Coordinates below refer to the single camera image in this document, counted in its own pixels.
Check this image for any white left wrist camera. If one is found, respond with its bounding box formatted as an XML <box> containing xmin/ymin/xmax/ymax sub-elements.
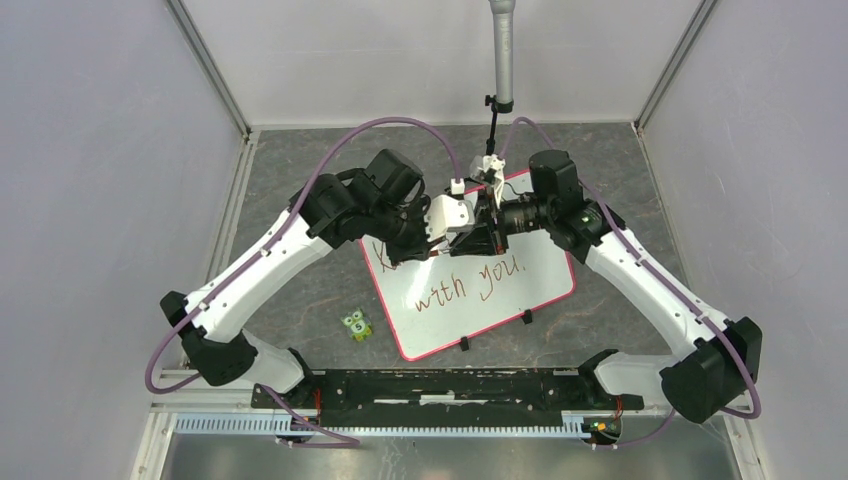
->
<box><xmin>424</xmin><ymin>180</ymin><xmax>475</xmax><ymax>242</ymax></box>

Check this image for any grey camera pole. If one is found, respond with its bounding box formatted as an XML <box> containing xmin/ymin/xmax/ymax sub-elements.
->
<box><xmin>489</xmin><ymin>0</ymin><xmax>516</xmax><ymax>114</ymax></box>

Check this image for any green owl number toy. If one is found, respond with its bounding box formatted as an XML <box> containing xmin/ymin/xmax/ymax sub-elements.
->
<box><xmin>340</xmin><ymin>308</ymin><xmax>373</xmax><ymax>342</ymax></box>

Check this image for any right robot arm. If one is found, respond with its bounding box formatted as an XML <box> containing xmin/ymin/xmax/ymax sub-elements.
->
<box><xmin>449</xmin><ymin>149</ymin><xmax>763</xmax><ymax>423</ymax></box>

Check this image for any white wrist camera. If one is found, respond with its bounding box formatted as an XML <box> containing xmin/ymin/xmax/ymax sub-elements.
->
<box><xmin>424</xmin><ymin>180</ymin><xmax>475</xmax><ymax>242</ymax></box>
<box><xmin>469</xmin><ymin>154</ymin><xmax>506</xmax><ymax>207</ymax></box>

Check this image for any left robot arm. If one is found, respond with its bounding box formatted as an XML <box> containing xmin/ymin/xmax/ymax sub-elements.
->
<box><xmin>160</xmin><ymin>149</ymin><xmax>433</xmax><ymax>408</ymax></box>

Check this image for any white board with pink frame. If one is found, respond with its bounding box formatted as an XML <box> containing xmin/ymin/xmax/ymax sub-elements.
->
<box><xmin>359</xmin><ymin>230</ymin><xmax>576</xmax><ymax>361</ymax></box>

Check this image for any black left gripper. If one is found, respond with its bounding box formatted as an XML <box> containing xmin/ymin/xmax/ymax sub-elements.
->
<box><xmin>368</xmin><ymin>196</ymin><xmax>447</xmax><ymax>268</ymax></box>

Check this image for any black tripod stand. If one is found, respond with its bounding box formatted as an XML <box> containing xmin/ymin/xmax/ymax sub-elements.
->
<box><xmin>484</xmin><ymin>94</ymin><xmax>500</xmax><ymax>156</ymax></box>

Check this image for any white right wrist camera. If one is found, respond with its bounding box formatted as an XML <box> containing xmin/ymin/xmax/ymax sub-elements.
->
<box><xmin>469</xmin><ymin>154</ymin><xmax>506</xmax><ymax>207</ymax></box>

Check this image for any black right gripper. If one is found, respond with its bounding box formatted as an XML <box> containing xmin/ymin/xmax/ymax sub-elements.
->
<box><xmin>449</xmin><ymin>186</ymin><xmax>554</xmax><ymax>257</ymax></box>

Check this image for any white slotted cable duct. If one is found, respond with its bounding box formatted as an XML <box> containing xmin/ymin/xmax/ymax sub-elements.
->
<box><xmin>173</xmin><ymin>410</ymin><xmax>624</xmax><ymax>439</ymax></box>

